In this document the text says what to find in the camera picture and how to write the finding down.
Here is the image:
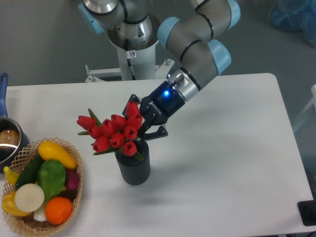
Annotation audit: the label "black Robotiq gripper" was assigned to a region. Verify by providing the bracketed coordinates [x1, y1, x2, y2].
[122, 81, 185, 141]

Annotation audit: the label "red tulip bouquet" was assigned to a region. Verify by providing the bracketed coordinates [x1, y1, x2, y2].
[77, 109, 143, 156]

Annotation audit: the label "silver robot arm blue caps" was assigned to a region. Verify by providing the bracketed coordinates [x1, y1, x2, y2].
[79, 0, 240, 140]

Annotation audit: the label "dark grey ribbed vase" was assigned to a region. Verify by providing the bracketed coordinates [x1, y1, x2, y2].
[115, 139, 151, 185]

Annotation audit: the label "purple red onion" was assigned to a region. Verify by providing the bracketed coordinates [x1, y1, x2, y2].
[65, 169, 80, 190]

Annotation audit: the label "yellow squash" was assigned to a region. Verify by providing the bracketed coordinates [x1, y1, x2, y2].
[38, 141, 77, 169]

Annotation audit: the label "green lettuce leaf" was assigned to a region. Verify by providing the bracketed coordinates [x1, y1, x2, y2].
[37, 159, 66, 204]

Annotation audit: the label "woven wicker basket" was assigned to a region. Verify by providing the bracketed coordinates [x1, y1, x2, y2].
[3, 138, 83, 237]

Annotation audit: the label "orange fruit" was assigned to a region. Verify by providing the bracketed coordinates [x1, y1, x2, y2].
[45, 197, 72, 225]

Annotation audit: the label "dark green cucumber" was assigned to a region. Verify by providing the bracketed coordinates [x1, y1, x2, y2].
[15, 154, 44, 190]

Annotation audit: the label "white cut onion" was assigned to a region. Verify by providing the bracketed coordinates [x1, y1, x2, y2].
[14, 183, 44, 212]

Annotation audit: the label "yellow banana tip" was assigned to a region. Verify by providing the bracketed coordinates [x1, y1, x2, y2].
[3, 166, 20, 186]

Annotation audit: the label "yellow bell pepper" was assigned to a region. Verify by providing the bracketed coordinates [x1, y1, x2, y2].
[1, 192, 31, 217]

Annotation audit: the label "blue plastic bag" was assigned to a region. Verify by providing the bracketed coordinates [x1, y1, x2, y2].
[269, 0, 316, 46]

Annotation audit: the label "black device at table edge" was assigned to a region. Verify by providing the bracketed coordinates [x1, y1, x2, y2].
[297, 200, 316, 226]

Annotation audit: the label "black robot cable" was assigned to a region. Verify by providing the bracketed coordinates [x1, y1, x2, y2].
[124, 38, 136, 81]

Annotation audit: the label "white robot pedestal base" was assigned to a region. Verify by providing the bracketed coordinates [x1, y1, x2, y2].
[85, 44, 175, 82]

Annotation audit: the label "dark pot with blue handle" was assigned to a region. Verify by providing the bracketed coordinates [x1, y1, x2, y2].
[0, 73, 29, 173]

